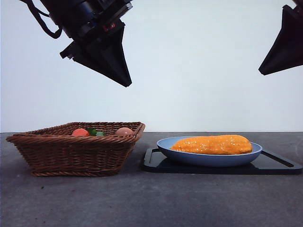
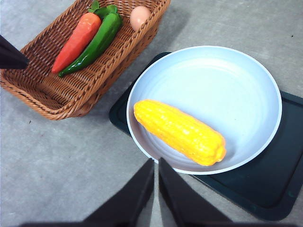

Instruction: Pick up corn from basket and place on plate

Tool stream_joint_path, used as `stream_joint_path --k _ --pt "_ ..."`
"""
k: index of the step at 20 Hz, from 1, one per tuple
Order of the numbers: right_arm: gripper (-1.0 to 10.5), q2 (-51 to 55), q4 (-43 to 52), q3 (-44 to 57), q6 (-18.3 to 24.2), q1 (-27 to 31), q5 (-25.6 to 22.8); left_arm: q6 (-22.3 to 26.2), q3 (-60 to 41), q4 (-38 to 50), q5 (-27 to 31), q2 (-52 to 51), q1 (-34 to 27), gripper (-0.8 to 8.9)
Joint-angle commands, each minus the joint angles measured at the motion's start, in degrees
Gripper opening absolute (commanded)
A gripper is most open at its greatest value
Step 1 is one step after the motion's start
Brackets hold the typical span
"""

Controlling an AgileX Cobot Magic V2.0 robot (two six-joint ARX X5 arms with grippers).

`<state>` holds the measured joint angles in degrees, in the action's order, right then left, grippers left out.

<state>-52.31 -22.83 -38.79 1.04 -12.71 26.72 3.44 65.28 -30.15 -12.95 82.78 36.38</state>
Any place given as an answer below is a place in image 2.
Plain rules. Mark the black rectangular tray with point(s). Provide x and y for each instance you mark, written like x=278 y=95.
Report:
x=260 y=184

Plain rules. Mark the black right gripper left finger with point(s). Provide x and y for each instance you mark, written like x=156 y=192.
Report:
x=132 y=201

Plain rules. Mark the brown wicker basket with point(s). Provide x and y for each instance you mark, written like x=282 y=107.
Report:
x=94 y=71

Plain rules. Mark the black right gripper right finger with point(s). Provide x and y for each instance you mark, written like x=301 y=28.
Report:
x=182 y=201

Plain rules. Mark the yellow corn cob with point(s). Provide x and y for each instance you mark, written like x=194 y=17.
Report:
x=177 y=130

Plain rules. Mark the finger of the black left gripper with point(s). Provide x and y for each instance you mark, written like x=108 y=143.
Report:
x=11 y=59

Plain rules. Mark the green pepper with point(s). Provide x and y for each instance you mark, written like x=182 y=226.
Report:
x=99 y=45

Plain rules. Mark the orange carrot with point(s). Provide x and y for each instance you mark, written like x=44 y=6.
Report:
x=75 y=42

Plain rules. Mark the beige egg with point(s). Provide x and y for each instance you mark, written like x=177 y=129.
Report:
x=139 y=17

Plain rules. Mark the blue round plate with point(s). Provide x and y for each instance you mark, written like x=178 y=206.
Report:
x=201 y=82

